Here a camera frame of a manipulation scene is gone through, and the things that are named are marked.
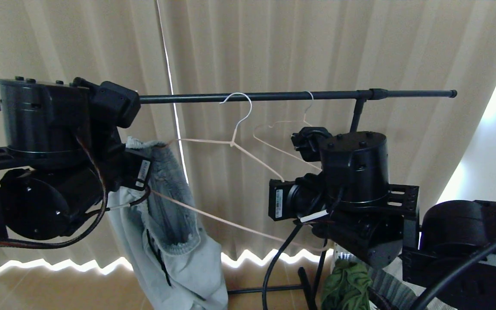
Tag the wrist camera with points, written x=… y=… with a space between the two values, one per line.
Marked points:
x=310 y=140
x=114 y=103

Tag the black clothes rack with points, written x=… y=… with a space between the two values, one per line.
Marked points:
x=274 y=96

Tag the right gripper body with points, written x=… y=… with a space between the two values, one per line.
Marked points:
x=282 y=200

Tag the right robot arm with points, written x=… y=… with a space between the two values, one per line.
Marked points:
x=355 y=168

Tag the pink clothes hanger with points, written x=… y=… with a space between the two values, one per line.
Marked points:
x=282 y=151
x=205 y=141

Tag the green garment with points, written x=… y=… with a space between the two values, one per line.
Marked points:
x=345 y=286

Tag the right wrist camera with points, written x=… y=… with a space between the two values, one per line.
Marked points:
x=310 y=140

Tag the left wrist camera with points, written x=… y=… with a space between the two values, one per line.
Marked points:
x=114 y=103

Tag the pale grey shorts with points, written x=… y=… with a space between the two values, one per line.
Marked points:
x=175 y=267

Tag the white laundry basket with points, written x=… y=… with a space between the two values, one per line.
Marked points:
x=392 y=288

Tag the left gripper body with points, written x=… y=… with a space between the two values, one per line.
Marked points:
x=50 y=206

